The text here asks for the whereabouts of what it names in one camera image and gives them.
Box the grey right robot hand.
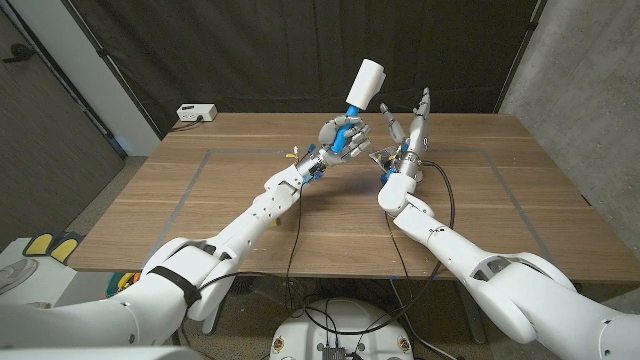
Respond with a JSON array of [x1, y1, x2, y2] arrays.
[[378, 87, 432, 177]]

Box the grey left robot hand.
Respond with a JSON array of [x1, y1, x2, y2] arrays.
[[317, 114, 374, 167]]

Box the blue handled lint roller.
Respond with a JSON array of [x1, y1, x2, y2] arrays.
[[329, 58, 387, 154]]

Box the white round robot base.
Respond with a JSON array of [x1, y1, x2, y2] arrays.
[[269, 298, 415, 360]]

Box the clear plastic parts bag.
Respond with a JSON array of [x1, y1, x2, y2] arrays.
[[368, 147, 425, 185]]

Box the black backdrop curtain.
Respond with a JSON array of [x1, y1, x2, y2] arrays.
[[69, 0, 546, 139]]

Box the white power strip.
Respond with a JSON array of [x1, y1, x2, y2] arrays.
[[176, 103, 219, 123]]

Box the black backdrop stand pole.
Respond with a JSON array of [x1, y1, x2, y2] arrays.
[[493, 0, 547, 115], [59, 0, 164, 140]]

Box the grey table leg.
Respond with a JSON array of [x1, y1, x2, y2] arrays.
[[457, 294, 489, 345]]

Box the white table leg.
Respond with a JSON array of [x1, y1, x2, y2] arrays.
[[202, 299, 226, 335]]

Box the teal yellow colourful object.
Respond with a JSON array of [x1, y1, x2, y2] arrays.
[[104, 271, 144, 299]]

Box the yellow black foot pad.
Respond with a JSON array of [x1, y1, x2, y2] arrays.
[[49, 234, 84, 265], [22, 231, 55, 258]]

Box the white low platform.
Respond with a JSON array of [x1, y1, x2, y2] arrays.
[[0, 237, 79, 307]]

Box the grey sneaker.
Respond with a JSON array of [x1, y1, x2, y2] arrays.
[[0, 258, 39, 295]]

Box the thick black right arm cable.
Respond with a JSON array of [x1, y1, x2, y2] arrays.
[[304, 158, 457, 336]]

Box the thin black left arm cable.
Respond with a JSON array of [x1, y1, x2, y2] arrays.
[[284, 184, 304, 314]]

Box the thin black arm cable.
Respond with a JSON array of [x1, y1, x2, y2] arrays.
[[383, 211, 415, 287], [284, 184, 304, 314]]

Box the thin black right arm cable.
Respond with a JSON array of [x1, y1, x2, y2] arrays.
[[383, 211, 415, 287]]

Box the black power strip cable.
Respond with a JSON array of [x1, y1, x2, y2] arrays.
[[169, 115, 204, 134]]

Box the black wall hook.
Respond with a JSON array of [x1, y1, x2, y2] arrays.
[[2, 43, 37, 64]]

